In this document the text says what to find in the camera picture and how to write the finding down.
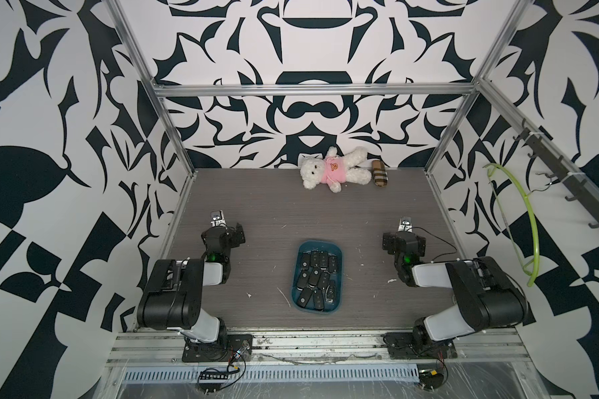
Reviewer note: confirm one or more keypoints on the black wall hook rail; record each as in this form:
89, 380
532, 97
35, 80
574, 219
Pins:
580, 186

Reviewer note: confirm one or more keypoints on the black key fob buttons up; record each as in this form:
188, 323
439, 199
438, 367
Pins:
304, 297

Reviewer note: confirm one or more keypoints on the aluminium frame post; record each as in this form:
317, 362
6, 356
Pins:
125, 33

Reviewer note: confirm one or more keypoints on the black chrome smart key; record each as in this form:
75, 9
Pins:
331, 292

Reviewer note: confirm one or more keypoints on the white cable duct strip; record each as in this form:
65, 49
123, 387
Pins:
280, 373

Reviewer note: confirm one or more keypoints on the black VW key fob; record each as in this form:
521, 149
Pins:
302, 280
324, 280
305, 261

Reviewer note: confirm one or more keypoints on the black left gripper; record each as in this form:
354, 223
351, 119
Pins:
235, 240

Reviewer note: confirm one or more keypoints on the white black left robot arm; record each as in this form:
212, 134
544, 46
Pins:
172, 298

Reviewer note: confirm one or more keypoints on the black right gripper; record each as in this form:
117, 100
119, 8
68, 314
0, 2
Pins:
390, 242

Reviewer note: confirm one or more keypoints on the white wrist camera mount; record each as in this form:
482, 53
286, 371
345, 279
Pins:
218, 219

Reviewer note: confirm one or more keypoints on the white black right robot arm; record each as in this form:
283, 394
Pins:
485, 297

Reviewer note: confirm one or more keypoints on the black key fob edge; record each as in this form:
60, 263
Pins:
318, 300

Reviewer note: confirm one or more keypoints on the brown plaid cylinder toy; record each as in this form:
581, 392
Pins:
379, 173

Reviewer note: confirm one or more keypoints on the teal plastic storage tray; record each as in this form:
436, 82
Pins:
336, 270

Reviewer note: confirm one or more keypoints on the white teddy bear pink shirt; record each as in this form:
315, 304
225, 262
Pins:
335, 170

